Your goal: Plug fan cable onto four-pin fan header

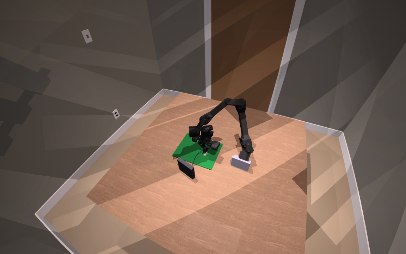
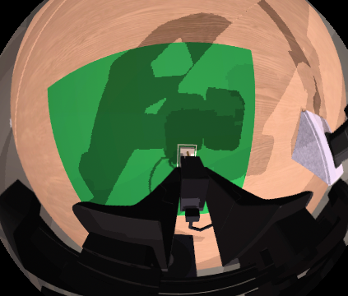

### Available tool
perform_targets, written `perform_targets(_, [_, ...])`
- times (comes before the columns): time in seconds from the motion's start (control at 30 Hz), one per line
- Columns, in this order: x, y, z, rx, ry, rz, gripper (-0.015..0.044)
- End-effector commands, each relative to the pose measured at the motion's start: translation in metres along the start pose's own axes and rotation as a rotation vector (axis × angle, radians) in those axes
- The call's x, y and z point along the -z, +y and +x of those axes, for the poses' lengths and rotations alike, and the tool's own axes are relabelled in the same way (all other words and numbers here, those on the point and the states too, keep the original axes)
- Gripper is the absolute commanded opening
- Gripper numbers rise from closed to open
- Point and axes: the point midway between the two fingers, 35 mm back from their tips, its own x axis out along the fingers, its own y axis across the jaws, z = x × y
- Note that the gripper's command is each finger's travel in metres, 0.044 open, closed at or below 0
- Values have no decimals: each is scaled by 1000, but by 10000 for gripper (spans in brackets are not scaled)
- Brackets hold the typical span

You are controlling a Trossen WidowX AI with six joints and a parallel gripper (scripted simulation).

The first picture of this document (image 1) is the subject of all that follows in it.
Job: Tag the green circuit board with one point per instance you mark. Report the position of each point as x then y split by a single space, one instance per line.
193 153

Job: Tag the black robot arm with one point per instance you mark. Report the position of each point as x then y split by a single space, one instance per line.
240 105

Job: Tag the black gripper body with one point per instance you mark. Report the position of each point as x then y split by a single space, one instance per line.
206 140

